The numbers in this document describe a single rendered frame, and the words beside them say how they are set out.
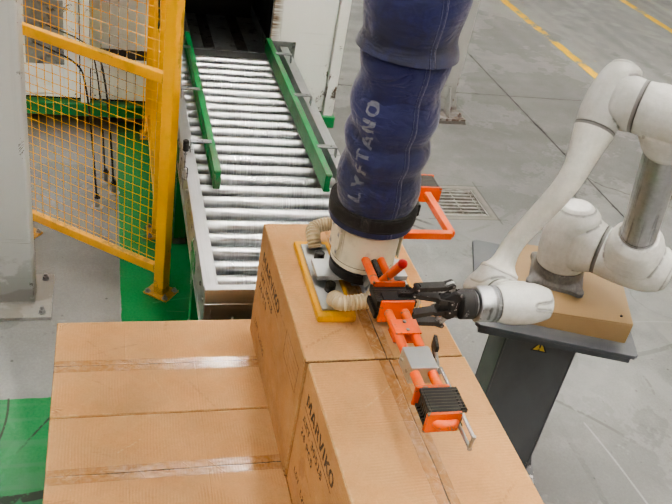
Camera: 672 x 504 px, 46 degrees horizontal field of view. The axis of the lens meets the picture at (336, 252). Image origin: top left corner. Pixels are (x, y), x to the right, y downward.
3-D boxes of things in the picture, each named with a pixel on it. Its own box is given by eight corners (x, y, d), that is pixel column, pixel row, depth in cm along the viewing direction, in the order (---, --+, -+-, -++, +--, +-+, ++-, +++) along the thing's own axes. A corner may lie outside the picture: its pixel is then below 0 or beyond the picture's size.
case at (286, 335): (249, 329, 255) (263, 223, 233) (368, 325, 266) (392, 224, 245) (284, 477, 207) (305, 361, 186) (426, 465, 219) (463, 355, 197)
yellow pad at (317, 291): (292, 246, 226) (295, 231, 223) (327, 246, 228) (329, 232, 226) (317, 323, 198) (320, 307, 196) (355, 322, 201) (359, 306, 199)
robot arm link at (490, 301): (495, 330, 194) (473, 330, 193) (482, 306, 201) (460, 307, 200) (506, 300, 189) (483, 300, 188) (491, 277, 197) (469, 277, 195)
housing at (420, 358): (396, 361, 175) (400, 346, 173) (425, 361, 177) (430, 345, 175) (405, 384, 170) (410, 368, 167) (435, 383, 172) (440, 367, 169)
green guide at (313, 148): (264, 51, 461) (266, 36, 456) (282, 52, 464) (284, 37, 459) (323, 192, 334) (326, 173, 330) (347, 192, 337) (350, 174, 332)
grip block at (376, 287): (364, 300, 193) (369, 280, 189) (403, 299, 195) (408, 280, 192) (373, 322, 186) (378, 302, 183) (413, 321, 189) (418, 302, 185)
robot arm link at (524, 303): (503, 329, 191) (478, 319, 204) (560, 329, 195) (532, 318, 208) (506, 285, 190) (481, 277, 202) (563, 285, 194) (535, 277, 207)
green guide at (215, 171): (169, 44, 446) (170, 28, 442) (188, 46, 449) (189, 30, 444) (193, 189, 320) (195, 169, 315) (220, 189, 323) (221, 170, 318)
